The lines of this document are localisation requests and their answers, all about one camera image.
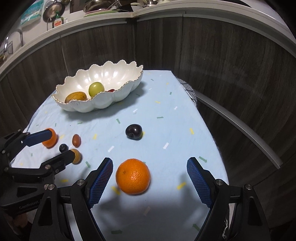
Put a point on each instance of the dark purple plum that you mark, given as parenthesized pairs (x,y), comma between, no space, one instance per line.
(134,131)

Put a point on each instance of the green apple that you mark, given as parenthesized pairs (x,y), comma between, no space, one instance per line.
(95,88)

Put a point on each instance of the person's right hand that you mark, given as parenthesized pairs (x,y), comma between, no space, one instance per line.
(17,221)

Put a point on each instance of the yellow-brown mango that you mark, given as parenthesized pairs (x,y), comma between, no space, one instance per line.
(79,95)

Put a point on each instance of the small orange mandarin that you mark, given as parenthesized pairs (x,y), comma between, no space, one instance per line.
(52,141)

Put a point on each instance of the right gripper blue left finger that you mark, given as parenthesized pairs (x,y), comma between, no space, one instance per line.
(95,183)

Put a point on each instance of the wall tissue pack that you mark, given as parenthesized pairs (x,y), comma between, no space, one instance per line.
(32,14)

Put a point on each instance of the chrome kitchen faucet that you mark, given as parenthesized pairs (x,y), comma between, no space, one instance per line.
(12,36)

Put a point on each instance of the dark blueberry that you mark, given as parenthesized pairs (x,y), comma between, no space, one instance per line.
(63,148)

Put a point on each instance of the green dish soap bottle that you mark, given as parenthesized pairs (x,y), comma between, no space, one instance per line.
(58,20)

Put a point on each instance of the stainless steel pot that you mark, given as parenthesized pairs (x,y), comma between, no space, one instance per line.
(94,5)

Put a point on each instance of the light blue confetti tablecloth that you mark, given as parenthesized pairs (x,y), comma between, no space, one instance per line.
(172,132)

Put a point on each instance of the hanging steel pan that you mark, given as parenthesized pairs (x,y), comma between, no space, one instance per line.
(52,11)

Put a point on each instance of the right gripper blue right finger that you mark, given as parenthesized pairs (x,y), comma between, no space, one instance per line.
(209,189)

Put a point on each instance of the green plastic basin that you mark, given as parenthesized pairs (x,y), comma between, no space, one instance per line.
(101,12)

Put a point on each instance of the brown longan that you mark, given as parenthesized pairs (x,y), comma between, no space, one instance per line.
(77,158)

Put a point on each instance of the white scalloped ceramic bowl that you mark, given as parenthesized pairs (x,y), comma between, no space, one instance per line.
(123,77)

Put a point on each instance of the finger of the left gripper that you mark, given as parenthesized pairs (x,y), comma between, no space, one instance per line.
(59,162)
(32,139)

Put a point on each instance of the large orange mandarin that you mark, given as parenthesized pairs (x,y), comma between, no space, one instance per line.
(133,177)

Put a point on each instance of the dark red jujube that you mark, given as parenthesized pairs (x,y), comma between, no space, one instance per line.
(76,140)

